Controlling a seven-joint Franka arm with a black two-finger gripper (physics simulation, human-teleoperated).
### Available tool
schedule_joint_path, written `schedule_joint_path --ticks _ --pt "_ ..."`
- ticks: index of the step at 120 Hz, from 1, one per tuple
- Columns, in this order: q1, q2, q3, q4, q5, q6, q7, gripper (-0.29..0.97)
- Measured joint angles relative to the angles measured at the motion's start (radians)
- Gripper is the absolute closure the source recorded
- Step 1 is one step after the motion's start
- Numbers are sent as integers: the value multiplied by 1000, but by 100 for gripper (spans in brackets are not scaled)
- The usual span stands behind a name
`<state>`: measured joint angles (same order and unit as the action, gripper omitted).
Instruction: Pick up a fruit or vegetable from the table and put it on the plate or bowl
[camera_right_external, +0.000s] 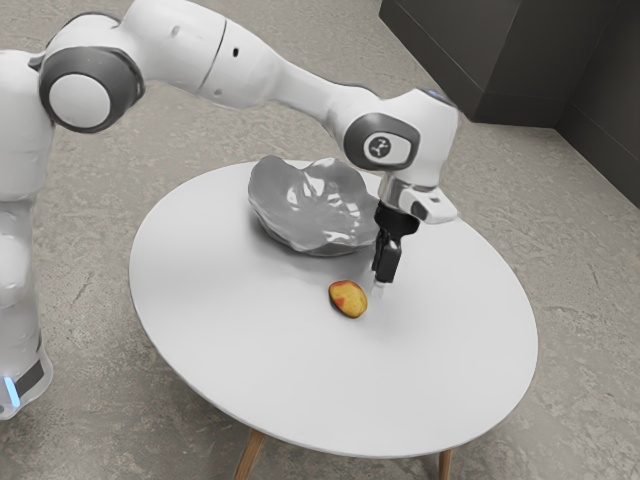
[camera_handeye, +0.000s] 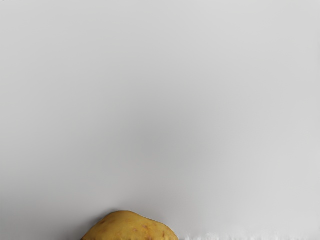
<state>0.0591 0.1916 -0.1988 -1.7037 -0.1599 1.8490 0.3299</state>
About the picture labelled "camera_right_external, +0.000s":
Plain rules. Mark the yellow red fruit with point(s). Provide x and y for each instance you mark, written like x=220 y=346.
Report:
x=349 y=299

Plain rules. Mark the grey wavy bowl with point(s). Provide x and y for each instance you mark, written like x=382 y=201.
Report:
x=300 y=205

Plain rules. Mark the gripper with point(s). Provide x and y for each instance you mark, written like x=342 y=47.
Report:
x=392 y=222

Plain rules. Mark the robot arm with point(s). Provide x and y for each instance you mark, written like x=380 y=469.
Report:
x=250 y=60

